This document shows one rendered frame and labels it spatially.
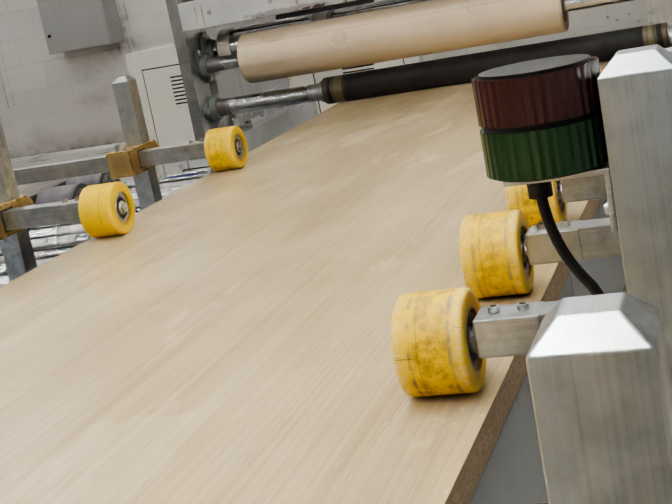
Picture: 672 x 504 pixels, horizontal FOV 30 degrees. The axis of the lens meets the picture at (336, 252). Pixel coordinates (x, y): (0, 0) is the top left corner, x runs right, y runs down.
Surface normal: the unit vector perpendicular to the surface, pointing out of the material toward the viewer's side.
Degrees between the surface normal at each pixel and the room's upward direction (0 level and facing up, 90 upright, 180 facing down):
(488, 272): 96
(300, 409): 0
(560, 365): 90
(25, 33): 90
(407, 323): 47
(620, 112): 90
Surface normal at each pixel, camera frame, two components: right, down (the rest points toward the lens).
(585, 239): -0.29, 0.27
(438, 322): -0.35, -0.36
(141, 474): -0.18, -0.96
